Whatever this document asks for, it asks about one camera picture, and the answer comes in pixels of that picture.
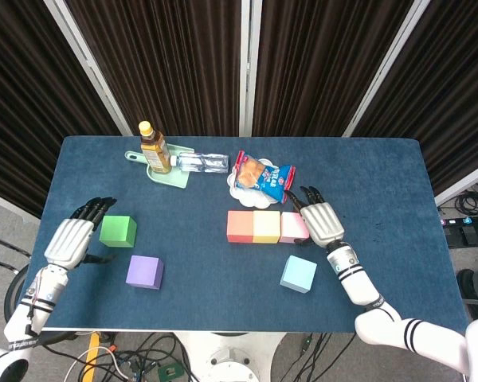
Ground mint green plastic scoop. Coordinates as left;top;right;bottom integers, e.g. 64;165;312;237
123;146;195;189

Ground silver partition post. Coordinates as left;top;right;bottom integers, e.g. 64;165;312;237
238;0;263;138
342;0;431;138
43;0;133;137

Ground black floor cable tangle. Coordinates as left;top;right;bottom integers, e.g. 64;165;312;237
43;332;202;382

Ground dark brown pleated curtain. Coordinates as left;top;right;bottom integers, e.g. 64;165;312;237
354;0;478;196
0;0;123;218
65;0;243;137
253;0;415;138

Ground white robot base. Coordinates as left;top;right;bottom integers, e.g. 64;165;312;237
174;330;288;382

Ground green circuit board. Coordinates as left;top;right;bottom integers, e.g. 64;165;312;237
158;362;183;381

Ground blue table cloth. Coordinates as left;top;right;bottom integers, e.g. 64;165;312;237
23;135;470;333

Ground purple foam cube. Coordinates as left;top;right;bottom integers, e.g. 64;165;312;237
125;255;165;290

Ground silver partition rail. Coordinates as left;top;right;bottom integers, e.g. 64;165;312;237
433;158;478;206
0;186;41;224

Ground yellow foam cube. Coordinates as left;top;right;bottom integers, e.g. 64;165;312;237
253;210;282;244

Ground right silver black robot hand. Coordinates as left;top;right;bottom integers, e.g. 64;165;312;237
287;185;346;247

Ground light blue foam cube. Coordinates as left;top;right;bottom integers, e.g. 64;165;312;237
279;255;318;294

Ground white scalloped plate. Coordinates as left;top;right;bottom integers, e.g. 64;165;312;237
226;158;280;209

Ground green foam cube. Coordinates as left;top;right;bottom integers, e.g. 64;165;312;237
98;215;138;249

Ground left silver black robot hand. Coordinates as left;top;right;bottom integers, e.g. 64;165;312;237
43;196;119;268

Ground blue red snack bag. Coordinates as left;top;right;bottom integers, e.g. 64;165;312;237
233;150;296;205

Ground clear plastic water bottle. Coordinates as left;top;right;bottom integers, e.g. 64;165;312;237
169;151;229;174

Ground red foam cube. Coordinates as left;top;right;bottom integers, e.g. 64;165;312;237
226;210;256;244

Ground pink foam cube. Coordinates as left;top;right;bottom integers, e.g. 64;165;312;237
279;211;311;244

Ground black coiled cable bundle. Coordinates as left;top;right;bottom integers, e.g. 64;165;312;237
453;181;478;218

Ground yellow capped tea bottle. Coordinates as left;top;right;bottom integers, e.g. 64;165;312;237
138;120;173;175

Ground black floor cable strands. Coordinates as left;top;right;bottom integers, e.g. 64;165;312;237
288;332;335;382

